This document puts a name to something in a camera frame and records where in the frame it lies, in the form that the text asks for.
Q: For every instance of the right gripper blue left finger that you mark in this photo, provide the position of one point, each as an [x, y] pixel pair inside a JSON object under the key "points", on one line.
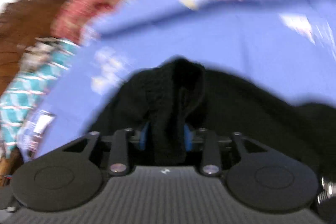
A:
{"points": [[125, 145]]}

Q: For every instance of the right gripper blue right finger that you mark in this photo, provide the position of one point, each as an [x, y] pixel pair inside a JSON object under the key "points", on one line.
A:
{"points": [[206, 141]]}

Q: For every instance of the black pants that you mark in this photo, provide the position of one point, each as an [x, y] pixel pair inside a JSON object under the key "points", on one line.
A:
{"points": [[181, 93]]}

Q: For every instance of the teal patterned cloth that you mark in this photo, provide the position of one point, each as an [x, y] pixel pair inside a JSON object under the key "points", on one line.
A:
{"points": [[39, 67]]}

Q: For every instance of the blue patterned bedsheet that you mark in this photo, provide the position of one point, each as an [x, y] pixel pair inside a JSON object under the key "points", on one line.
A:
{"points": [[285, 46]]}

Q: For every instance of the red floral blanket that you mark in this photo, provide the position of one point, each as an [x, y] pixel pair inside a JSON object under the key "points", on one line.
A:
{"points": [[74, 14]]}

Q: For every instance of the brown wooden headboard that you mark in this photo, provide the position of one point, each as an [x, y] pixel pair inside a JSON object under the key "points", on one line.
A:
{"points": [[22, 22]]}

